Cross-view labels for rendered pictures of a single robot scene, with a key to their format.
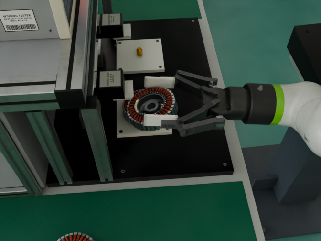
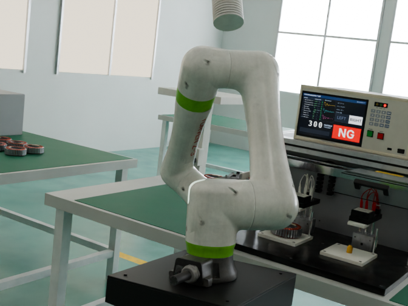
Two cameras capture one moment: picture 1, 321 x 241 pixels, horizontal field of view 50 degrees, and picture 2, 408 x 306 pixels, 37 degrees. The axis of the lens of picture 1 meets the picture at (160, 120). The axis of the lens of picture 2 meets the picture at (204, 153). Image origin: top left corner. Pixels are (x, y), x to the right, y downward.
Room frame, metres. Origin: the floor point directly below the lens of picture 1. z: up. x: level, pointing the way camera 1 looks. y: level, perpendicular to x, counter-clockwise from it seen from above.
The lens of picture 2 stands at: (1.68, -1.87, 1.38)
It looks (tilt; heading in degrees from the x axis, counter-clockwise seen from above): 9 degrees down; 128
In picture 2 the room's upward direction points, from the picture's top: 7 degrees clockwise
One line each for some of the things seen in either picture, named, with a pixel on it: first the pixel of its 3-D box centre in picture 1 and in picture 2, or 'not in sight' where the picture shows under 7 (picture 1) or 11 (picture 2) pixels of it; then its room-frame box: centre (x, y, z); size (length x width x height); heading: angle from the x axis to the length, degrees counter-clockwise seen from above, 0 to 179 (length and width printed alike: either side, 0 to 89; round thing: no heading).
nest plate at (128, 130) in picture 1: (143, 113); (285, 235); (0.62, 0.05, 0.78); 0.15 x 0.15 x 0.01; 4
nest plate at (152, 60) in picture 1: (139, 55); (348, 254); (0.86, 0.07, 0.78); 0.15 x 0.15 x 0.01; 4
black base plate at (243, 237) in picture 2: (136, 86); (317, 248); (0.74, 0.07, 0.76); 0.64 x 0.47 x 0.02; 4
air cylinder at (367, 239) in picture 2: (93, 52); (364, 240); (0.85, 0.21, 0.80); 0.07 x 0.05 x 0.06; 4
